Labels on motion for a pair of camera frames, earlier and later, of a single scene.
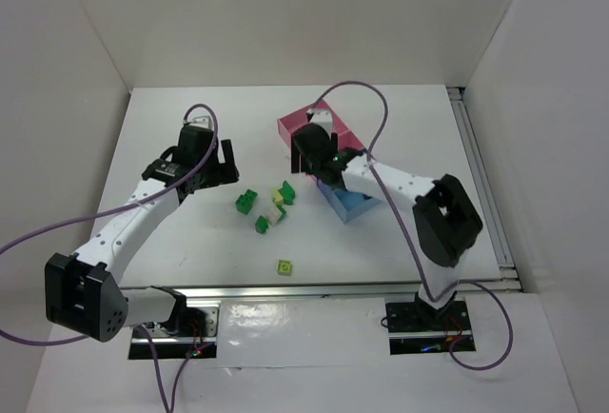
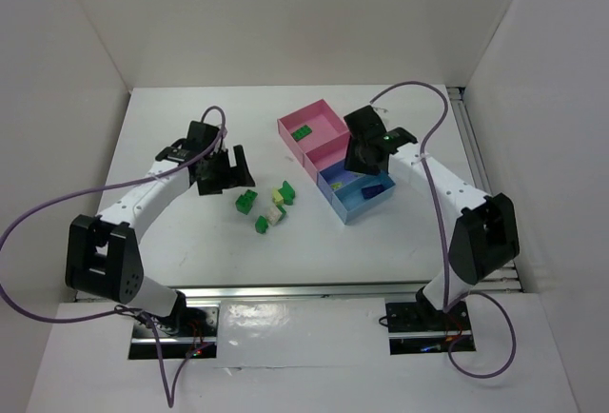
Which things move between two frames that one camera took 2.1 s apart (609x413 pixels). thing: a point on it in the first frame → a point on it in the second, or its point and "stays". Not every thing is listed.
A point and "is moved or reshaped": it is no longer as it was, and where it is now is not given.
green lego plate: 300,159 is moved or reshaped
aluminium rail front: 282,290 stays
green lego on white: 282,210 stays
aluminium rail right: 488,200 stays
